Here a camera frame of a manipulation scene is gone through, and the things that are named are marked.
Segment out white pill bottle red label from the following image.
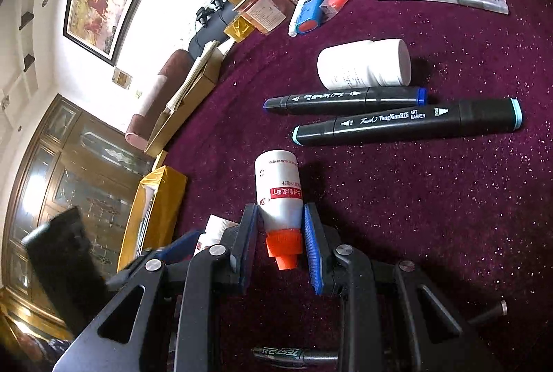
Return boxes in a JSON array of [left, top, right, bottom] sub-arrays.
[[193, 215, 238, 255]]

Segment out clear-capped black pen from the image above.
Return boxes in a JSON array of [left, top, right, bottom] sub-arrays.
[[251, 347, 338, 368]]

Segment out white bottle orange cap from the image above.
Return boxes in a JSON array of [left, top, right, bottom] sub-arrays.
[[255, 149, 304, 270]]

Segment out white tray with yellow tape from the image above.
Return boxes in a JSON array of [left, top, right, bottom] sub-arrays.
[[117, 166, 187, 272]]

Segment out wooden cabinet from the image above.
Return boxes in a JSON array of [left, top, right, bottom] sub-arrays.
[[1, 96, 153, 339]]

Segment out brown armchair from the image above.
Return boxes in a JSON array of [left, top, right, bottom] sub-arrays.
[[125, 49, 193, 151]]

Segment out papers in box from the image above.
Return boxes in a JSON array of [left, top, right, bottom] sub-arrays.
[[165, 41, 223, 115]]

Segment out long cardboard box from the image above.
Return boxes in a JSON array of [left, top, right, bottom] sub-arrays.
[[145, 67, 218, 157]]

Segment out blue-capped black marker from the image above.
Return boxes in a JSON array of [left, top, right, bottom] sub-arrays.
[[263, 87, 428, 116]]

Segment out light-blue-capped art marker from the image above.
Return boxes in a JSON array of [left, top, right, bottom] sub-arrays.
[[291, 98, 523, 146]]

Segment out white pill bottle lying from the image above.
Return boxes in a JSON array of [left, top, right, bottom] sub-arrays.
[[317, 39, 412, 90]]

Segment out blue stamp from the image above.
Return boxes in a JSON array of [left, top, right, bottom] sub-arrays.
[[295, 0, 324, 35]]

